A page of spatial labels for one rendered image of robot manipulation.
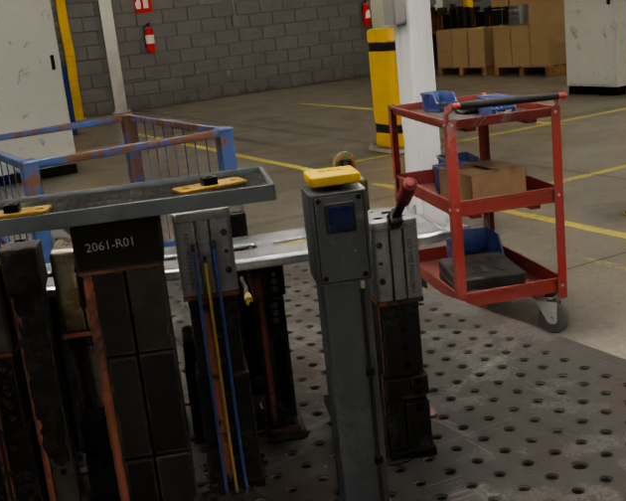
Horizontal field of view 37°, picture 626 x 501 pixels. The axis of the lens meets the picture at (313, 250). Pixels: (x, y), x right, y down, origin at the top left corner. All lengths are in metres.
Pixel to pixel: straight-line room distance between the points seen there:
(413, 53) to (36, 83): 5.03
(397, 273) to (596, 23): 10.42
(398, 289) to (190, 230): 0.30
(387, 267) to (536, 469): 0.35
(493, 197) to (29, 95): 6.63
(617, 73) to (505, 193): 7.90
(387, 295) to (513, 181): 2.41
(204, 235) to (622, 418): 0.70
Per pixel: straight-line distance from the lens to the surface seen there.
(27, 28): 9.61
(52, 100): 9.65
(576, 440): 1.47
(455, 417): 1.54
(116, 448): 1.19
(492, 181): 3.65
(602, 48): 11.62
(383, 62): 8.61
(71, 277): 1.29
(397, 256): 1.31
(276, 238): 1.52
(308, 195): 1.11
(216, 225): 1.26
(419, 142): 5.46
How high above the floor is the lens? 1.35
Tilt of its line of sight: 14 degrees down
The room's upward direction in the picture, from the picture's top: 6 degrees counter-clockwise
